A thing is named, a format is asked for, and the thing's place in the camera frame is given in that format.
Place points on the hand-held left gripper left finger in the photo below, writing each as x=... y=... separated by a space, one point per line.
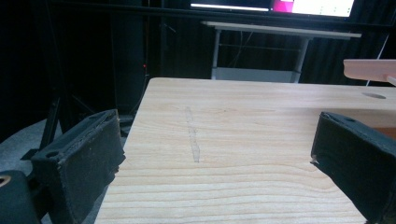
x=81 y=165

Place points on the pale wooden board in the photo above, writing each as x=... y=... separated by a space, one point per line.
x=370 y=70

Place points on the white desk with metal legs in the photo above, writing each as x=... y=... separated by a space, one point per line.
x=274 y=49

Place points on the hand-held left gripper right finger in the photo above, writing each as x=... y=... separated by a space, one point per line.
x=358 y=149

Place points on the computer monitor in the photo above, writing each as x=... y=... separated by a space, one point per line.
x=314 y=6

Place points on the black metal stand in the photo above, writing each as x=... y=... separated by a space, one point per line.
x=53 y=124

